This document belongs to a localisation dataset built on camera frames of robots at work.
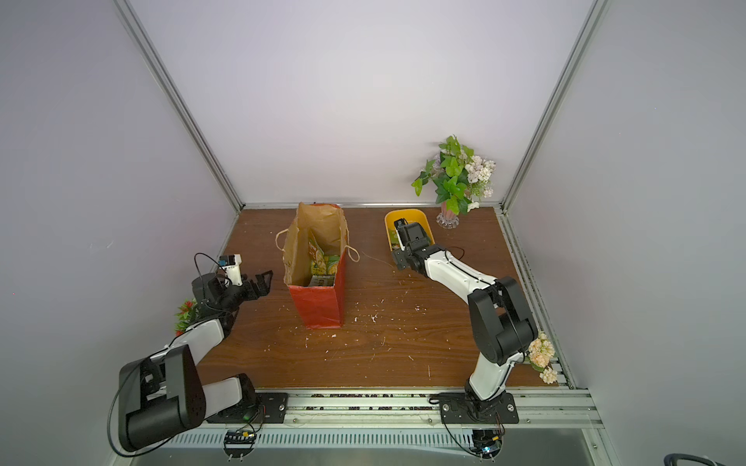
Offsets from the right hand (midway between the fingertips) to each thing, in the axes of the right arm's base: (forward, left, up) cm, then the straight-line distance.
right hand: (415, 242), depth 94 cm
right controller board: (-52, -17, -14) cm, 56 cm away
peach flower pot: (-35, -29, +1) cm, 45 cm away
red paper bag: (-26, +25, +7) cm, 37 cm away
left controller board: (-54, +46, -14) cm, 73 cm away
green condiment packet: (-2, +29, -9) cm, 31 cm away
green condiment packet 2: (+6, +7, -6) cm, 11 cm away
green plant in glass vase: (+8, -12, +20) cm, 25 cm away
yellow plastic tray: (+18, +1, -6) cm, 19 cm away
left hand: (-12, +50, 0) cm, 51 cm away
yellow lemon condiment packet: (-3, +33, -6) cm, 34 cm away
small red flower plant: (-29, +60, +6) cm, 67 cm away
